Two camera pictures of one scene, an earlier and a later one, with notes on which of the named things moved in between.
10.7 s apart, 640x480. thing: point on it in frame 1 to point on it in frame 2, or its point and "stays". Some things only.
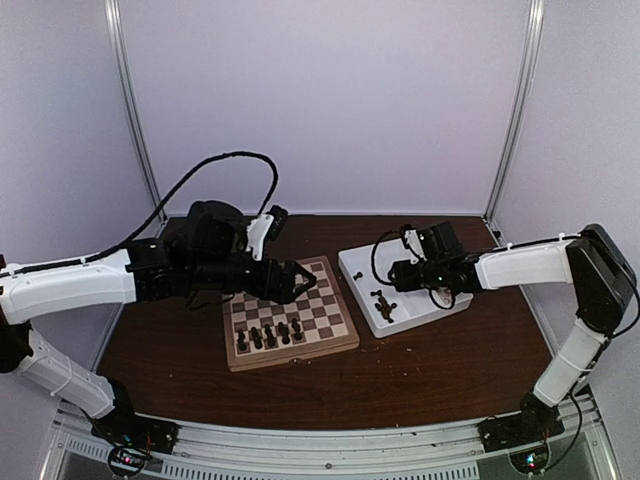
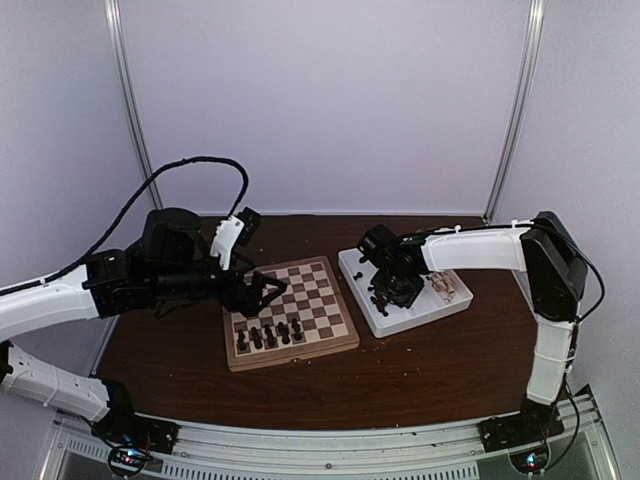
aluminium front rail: [449, 451] stays
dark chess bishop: [241, 344] stays
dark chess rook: [285, 332] stays
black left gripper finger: [283, 280] to [255, 299]
